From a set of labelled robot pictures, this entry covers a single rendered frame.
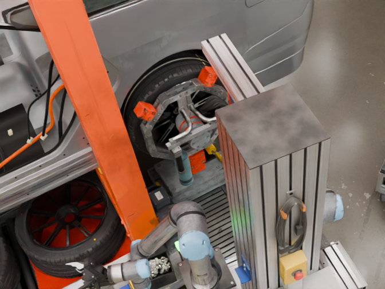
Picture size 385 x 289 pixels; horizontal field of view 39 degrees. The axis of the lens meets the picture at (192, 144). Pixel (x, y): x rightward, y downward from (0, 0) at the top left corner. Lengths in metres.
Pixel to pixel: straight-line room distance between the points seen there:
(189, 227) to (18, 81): 2.01
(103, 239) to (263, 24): 1.54
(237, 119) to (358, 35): 3.53
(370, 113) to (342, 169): 0.59
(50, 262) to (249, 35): 1.73
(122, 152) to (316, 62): 2.66
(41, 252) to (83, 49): 1.62
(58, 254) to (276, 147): 2.03
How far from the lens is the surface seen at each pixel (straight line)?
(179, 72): 3.05
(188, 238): 2.05
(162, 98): 3.00
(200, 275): 2.30
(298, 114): 1.61
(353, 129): 4.28
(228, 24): 3.04
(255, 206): 1.64
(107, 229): 3.30
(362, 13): 5.30
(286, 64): 3.50
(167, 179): 3.76
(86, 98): 2.19
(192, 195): 3.75
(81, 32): 2.01
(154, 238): 2.30
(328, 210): 2.60
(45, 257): 3.34
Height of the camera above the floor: 3.22
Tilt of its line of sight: 50 degrees down
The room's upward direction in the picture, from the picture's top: 12 degrees counter-clockwise
